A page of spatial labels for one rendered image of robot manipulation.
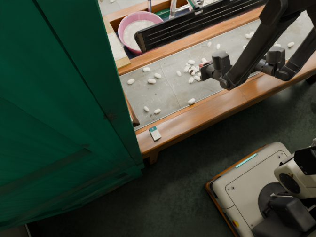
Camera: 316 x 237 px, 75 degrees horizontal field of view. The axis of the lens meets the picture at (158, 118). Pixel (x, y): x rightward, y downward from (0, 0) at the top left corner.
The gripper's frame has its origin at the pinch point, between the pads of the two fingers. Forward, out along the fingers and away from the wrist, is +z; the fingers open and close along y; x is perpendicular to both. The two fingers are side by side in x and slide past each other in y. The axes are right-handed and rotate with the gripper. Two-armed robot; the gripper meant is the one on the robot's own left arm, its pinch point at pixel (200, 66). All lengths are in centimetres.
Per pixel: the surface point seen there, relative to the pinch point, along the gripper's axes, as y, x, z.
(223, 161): -16, 94, 16
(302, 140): -87, 102, 4
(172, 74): 11.5, 2.2, 9.5
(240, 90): -13.7, 16.0, -10.9
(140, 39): 28.6, -24.1, -13.5
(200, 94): 4.4, 13.0, -3.2
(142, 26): 11.7, -20.2, 37.4
